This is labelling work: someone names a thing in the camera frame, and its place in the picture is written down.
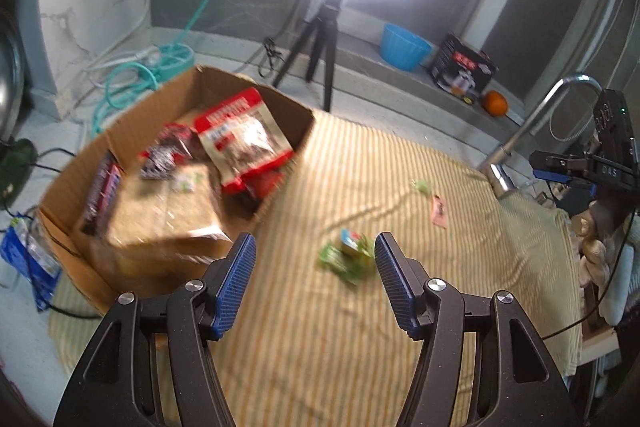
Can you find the bread loaf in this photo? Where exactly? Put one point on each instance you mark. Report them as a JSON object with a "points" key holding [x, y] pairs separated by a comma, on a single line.
{"points": [[156, 224]]}

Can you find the small red snack pack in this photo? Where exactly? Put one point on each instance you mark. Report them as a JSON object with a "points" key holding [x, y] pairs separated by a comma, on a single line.
{"points": [[257, 188]]}

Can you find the orange fruit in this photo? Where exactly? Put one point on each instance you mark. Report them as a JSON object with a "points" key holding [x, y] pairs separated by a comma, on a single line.
{"points": [[495, 104]]}

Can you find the striped yellow cloth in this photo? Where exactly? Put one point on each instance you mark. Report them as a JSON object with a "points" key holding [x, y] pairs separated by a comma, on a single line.
{"points": [[383, 285]]}

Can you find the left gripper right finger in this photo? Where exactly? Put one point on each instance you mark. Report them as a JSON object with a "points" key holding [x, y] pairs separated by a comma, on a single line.
{"points": [[515, 381]]}

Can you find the black teapot box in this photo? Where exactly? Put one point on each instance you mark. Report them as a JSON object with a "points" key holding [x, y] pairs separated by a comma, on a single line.
{"points": [[460, 70]]}

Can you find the red date snack pack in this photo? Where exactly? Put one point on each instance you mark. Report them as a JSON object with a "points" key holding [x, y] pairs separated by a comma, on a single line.
{"points": [[174, 147]]}

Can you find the brown cardboard box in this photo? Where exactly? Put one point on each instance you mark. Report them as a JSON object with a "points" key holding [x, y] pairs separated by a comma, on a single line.
{"points": [[85, 259]]}

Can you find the small green candy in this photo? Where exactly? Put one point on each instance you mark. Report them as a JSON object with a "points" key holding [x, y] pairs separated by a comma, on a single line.
{"points": [[422, 186]]}

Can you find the blue plastic package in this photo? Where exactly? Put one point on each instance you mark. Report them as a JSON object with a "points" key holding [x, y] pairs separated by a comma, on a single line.
{"points": [[24, 253]]}

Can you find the green quail egg pack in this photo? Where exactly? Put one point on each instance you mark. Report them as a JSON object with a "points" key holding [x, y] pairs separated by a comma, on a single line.
{"points": [[350, 257]]}

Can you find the chrome kitchen faucet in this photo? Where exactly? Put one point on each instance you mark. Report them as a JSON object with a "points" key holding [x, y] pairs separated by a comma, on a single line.
{"points": [[492, 165]]}

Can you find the red white jerky bag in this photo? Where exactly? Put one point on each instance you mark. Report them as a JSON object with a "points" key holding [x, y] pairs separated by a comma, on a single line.
{"points": [[243, 140]]}

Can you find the Snickers bar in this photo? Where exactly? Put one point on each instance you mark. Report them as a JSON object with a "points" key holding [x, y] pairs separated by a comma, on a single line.
{"points": [[101, 195]]}

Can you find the blue plastic bowl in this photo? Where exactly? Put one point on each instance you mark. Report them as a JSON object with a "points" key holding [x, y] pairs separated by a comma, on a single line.
{"points": [[402, 48]]}

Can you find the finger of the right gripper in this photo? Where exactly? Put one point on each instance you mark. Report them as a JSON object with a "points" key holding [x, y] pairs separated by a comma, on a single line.
{"points": [[551, 162], [561, 178]]}

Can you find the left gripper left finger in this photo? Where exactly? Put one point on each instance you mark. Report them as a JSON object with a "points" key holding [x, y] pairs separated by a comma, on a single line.
{"points": [[116, 381]]}

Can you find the pink candy wrapper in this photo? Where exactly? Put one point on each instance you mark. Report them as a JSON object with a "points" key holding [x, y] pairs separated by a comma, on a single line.
{"points": [[439, 214]]}

